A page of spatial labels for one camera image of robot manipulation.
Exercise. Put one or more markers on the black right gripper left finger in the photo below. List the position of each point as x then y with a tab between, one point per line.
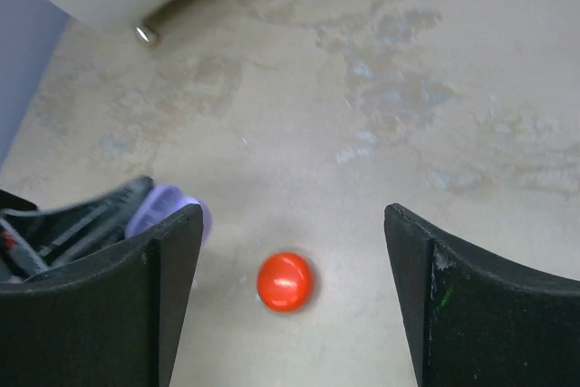
113	318

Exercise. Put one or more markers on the lilac earbud charging case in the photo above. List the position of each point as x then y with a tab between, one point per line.
163	201

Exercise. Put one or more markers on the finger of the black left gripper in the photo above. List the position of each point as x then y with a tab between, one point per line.
34	241

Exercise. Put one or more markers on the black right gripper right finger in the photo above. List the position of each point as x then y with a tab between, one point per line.
473	318

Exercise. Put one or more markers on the orange earbud charging case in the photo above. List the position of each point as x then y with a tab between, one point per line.
285	282

